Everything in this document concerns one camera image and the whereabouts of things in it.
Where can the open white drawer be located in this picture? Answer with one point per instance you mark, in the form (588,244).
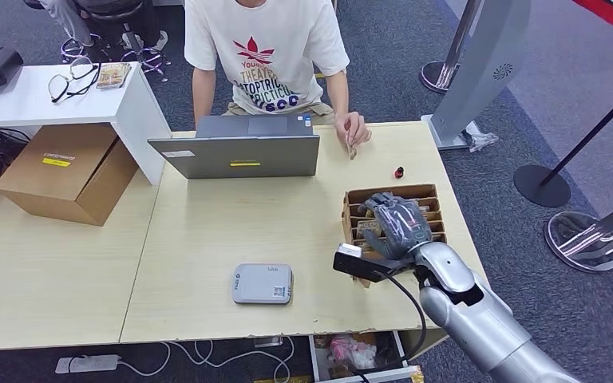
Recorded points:
(314,359)

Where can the cardboard box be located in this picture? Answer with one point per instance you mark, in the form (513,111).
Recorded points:
(58,169)

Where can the grey kiosk stand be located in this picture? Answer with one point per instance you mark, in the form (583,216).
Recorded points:
(475,63)

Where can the black office chair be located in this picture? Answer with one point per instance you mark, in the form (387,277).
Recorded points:
(116,16)

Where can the white card reader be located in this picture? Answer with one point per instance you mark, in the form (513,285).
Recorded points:
(261,283)

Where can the small red object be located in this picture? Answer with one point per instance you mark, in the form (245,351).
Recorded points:
(399,172)

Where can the black rimmed glasses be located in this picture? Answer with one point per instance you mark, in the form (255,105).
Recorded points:
(66,84)

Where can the chrome stanchion post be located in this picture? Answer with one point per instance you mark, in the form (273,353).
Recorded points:
(581,243)
(457,37)

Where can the pink plastic bag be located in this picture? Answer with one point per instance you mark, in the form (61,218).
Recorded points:
(351,351)

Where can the clear plastic wrap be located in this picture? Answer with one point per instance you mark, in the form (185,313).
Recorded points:
(480,138)

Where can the autumn trees ID card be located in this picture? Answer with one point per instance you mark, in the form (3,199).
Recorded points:
(351,148)

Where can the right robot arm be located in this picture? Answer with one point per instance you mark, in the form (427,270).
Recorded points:
(475,317)

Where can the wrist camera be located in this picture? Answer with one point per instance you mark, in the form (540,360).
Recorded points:
(359,264)

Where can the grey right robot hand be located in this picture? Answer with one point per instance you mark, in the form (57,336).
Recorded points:
(399,224)

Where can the room key card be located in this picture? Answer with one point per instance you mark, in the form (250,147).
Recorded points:
(365,230)

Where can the white shelf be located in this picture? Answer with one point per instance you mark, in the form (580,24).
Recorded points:
(31,108)

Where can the grey laptop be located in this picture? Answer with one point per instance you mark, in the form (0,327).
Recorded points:
(243,156)

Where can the person's left forearm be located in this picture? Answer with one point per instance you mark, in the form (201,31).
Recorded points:
(338,92)

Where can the white power strip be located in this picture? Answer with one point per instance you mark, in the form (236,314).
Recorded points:
(88,363)

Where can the person's left hand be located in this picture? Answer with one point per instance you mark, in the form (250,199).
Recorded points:
(357,127)

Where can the black stanchion post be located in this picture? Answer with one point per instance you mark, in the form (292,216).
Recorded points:
(542,185)

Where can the wooden card holder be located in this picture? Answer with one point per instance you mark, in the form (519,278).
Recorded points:
(386,189)

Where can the bystander person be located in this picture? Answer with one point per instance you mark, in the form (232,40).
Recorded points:
(68,21)

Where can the person's right forearm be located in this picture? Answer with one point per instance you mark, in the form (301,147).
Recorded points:
(203,98)

